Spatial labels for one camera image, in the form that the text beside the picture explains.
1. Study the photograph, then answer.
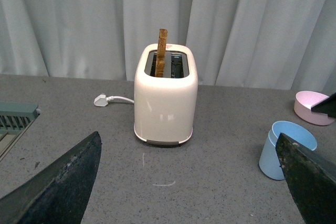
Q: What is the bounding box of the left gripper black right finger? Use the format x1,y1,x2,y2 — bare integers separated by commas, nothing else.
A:
276,133,335,223

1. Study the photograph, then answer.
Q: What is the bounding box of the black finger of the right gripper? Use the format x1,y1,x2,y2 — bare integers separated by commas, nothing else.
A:
311,94,336,118

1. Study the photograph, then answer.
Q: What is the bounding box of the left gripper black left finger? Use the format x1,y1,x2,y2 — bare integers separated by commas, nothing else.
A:
1,132,102,223

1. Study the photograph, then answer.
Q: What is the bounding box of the blue cup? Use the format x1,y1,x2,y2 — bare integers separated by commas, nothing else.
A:
258,120,318,181

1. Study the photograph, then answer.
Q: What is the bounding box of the pink bowl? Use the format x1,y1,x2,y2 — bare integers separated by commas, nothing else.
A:
294,91,335,126

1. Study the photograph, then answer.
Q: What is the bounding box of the green dish rack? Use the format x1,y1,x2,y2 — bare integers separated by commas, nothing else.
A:
1,101,40,161

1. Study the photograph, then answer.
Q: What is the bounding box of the grey curtain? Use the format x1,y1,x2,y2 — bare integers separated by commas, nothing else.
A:
1,0,335,94

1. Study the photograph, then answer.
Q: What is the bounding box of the white power plug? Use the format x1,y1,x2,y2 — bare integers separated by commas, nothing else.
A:
93,94,114,107

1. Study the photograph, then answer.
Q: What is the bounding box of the cream white toaster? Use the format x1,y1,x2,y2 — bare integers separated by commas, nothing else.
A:
134,44,198,145

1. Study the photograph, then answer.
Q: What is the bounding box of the brown toast slice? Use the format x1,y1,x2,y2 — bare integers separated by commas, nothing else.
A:
155,28,168,78

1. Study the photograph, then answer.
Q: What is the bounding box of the white power cable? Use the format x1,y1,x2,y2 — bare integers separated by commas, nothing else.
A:
112,95,135,104

